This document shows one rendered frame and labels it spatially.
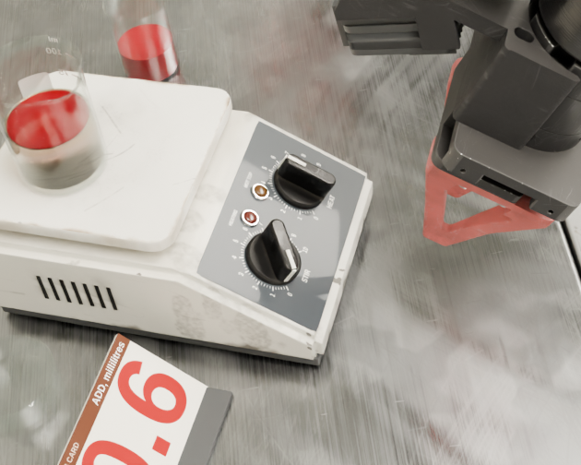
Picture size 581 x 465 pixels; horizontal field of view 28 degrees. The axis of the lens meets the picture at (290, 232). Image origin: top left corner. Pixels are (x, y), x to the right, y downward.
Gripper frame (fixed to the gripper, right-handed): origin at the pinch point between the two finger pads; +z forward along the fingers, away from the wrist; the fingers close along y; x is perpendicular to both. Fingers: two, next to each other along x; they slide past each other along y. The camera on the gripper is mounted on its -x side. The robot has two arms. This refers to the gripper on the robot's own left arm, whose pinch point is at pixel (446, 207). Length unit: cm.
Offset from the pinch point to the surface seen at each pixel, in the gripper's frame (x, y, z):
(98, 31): -23.3, -18.4, 18.9
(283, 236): -7.3, 3.5, 3.8
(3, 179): -22.3, 4.2, 8.6
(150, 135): -16.0, -0.5, 5.5
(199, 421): -7.3, 12.0, 10.5
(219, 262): -9.9, 5.6, 5.4
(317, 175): -6.6, -1.5, 3.8
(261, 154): -9.9, -2.5, 5.4
